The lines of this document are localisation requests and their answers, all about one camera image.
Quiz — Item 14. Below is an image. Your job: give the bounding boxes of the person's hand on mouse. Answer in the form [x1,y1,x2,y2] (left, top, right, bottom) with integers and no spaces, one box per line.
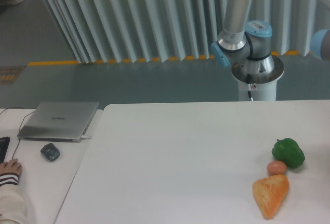
[0,159,23,176]

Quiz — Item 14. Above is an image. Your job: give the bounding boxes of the forearm in cream sleeve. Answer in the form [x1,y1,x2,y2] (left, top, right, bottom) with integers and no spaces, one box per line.
[1,173,29,223]

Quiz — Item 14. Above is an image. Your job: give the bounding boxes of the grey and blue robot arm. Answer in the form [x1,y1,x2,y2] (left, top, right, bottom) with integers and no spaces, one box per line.
[211,0,329,67]

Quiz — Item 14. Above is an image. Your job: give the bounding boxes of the black keyboard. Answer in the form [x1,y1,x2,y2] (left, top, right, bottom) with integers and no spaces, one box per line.
[0,137,10,163]

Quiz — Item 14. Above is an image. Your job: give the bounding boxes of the silver closed laptop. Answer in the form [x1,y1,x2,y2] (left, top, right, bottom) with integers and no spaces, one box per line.
[18,102,99,142]

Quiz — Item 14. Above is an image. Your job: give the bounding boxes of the white folding partition screen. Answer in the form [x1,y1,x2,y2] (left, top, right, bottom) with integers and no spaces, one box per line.
[44,0,329,63]

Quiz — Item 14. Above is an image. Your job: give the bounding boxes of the orange toy toast slice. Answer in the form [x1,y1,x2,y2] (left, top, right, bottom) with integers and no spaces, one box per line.
[252,174,290,220]

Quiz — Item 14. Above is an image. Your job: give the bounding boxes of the brown toy egg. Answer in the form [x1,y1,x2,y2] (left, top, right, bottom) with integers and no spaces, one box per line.
[267,161,287,175]

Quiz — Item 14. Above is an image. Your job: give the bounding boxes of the green toy bell pepper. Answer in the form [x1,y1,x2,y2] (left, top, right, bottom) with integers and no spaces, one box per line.
[271,138,305,169]

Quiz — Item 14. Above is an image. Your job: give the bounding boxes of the black mouse cable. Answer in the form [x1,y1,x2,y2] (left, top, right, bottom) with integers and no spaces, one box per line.
[0,106,36,161]

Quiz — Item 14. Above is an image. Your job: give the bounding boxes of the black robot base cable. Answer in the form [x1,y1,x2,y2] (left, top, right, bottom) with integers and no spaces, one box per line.
[246,73,256,102]

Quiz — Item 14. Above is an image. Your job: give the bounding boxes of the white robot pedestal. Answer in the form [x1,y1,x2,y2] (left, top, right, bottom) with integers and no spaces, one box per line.
[232,55,284,102]

